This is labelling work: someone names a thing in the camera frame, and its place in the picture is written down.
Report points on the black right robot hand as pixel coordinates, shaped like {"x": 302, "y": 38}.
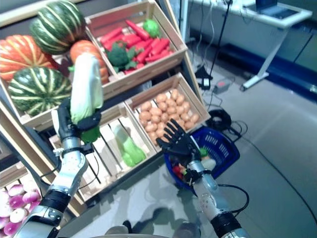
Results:
{"x": 180, "y": 143}

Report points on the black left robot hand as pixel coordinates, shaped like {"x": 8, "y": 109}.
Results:
{"x": 65, "y": 129}

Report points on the green napa cabbage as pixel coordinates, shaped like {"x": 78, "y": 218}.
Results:
{"x": 208, "y": 164}
{"x": 128, "y": 146}
{"x": 86, "y": 86}

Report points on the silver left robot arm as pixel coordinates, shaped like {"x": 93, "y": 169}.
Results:
{"x": 71, "y": 161}

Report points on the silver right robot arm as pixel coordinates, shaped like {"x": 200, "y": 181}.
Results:
{"x": 208, "y": 198}

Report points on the blue plastic shopping basket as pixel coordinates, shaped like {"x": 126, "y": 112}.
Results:
{"x": 223, "y": 168}

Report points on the brown potato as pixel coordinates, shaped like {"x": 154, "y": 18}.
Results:
{"x": 188, "y": 125}
{"x": 161, "y": 98}
{"x": 171, "y": 103}
{"x": 145, "y": 116}
{"x": 186, "y": 107}
{"x": 174, "y": 94}
{"x": 180, "y": 100}
{"x": 194, "y": 118}
{"x": 146, "y": 106}
{"x": 153, "y": 136}
{"x": 160, "y": 132}
{"x": 155, "y": 111}
{"x": 151, "y": 128}

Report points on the wooden pumpkin crate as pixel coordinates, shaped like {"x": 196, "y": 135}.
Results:
{"x": 43, "y": 120}

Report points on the green bell pepper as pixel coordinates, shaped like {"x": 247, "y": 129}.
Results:
{"x": 203, "y": 152}

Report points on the red tomato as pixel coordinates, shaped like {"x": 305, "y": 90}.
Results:
{"x": 177, "y": 169}

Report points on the wooden cabbage crate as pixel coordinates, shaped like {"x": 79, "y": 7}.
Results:
{"x": 138, "y": 130}

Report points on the wooden potato crate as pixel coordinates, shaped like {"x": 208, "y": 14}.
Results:
{"x": 194, "y": 99}

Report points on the green striped pumpkin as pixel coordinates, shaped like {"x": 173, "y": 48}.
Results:
{"x": 58, "y": 27}
{"x": 37, "y": 91}

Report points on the black power brick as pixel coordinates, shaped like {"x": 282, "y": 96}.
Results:
{"x": 206, "y": 84}

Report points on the wooden turnip crate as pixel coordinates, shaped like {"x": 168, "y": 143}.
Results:
{"x": 12, "y": 173}

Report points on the grey power adapter red button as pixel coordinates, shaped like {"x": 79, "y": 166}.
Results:
{"x": 222, "y": 85}

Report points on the purple white turnip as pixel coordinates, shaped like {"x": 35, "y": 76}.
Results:
{"x": 31, "y": 196}
{"x": 12, "y": 228}
{"x": 17, "y": 201}
{"x": 18, "y": 215}
{"x": 4, "y": 198}
{"x": 16, "y": 190}

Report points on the wooden carrot crate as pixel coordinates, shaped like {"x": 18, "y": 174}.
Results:
{"x": 148, "y": 72}

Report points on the small orange pumpkin green stem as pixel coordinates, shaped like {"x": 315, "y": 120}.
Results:
{"x": 84, "y": 48}

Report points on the large orange pumpkin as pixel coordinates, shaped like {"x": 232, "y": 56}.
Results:
{"x": 22, "y": 57}

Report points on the red carrot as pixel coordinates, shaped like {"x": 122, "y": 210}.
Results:
{"x": 145, "y": 54}
{"x": 137, "y": 30}
{"x": 131, "y": 39}
{"x": 158, "y": 57}
{"x": 112, "y": 44}
{"x": 161, "y": 46}
{"x": 111, "y": 34}
{"x": 138, "y": 67}

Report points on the dark green broccoli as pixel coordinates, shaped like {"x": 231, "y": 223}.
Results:
{"x": 119, "y": 55}

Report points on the silver left robot leg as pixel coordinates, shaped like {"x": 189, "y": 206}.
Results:
{"x": 117, "y": 233}

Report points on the black tripod pole stand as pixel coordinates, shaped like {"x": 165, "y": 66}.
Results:
{"x": 223, "y": 24}

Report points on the grey laptop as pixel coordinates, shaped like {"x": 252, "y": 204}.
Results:
{"x": 272, "y": 10}

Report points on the white desk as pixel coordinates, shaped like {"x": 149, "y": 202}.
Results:
{"x": 303, "y": 13}

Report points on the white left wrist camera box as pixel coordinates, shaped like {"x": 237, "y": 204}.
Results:
{"x": 55, "y": 124}

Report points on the wooden display stand dark frame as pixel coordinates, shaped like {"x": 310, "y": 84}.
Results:
{"x": 15, "y": 17}

